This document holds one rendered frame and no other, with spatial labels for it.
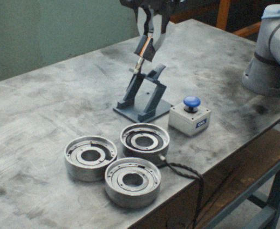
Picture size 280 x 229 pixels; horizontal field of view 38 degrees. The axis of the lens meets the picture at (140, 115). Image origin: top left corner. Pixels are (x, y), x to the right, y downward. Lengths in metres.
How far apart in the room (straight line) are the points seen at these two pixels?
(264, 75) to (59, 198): 0.66
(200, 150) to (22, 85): 0.51
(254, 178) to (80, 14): 1.84
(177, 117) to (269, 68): 0.33
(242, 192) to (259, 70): 0.35
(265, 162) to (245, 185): 0.14
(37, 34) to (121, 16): 0.70
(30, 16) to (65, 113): 1.60
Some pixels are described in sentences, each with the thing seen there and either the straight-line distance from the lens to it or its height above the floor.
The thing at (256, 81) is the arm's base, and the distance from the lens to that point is 1.19.
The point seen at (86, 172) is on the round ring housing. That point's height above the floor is 0.83.
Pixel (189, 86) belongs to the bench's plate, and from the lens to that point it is 1.17.
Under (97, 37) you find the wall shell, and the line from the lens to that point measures 2.95.
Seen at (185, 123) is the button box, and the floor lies 0.83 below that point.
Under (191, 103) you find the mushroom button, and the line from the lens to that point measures 0.94.
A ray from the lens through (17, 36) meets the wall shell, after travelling 2.57.
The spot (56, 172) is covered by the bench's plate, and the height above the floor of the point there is 0.80.
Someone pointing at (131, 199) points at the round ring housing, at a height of 0.83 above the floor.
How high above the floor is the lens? 1.35
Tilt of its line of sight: 33 degrees down
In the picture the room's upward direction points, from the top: 4 degrees clockwise
